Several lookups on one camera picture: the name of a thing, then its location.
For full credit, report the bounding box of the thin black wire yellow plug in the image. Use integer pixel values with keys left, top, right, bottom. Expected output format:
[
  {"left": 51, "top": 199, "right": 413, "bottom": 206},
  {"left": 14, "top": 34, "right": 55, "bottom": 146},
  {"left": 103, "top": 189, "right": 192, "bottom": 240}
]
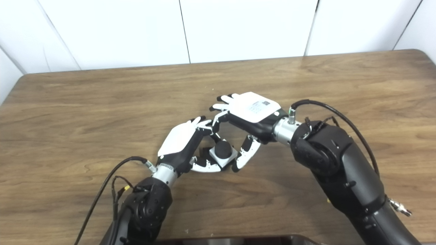
[
  {"left": 111, "top": 176, "right": 133, "bottom": 222},
  {"left": 304, "top": 116, "right": 338, "bottom": 131}
]

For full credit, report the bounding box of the black peg with square base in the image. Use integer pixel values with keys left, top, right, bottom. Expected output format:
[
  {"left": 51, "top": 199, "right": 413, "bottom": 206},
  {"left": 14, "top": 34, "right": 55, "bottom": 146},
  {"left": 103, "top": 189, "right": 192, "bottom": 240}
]
[{"left": 199, "top": 140, "right": 235, "bottom": 160}]

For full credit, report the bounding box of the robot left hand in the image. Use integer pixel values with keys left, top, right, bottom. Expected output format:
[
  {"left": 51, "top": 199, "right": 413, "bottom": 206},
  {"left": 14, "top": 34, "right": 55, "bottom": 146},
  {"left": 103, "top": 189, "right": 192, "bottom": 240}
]
[{"left": 152, "top": 116, "right": 225, "bottom": 187}]

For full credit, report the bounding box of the dark glossy robot chest edge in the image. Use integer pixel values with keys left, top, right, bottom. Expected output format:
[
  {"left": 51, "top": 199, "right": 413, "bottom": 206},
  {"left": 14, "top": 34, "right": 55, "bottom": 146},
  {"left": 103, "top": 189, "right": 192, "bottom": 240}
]
[{"left": 155, "top": 234, "right": 319, "bottom": 245}]

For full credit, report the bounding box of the white square piece with hole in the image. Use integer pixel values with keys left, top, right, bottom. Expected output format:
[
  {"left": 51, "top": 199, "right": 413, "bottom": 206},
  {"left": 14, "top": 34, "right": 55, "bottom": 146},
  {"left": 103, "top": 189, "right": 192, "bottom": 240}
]
[{"left": 208, "top": 143, "right": 238, "bottom": 168}]

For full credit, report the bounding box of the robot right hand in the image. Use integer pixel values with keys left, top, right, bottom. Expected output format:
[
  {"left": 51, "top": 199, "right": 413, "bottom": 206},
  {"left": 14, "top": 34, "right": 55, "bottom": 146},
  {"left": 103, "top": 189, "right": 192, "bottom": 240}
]
[{"left": 209, "top": 92, "right": 302, "bottom": 172}]

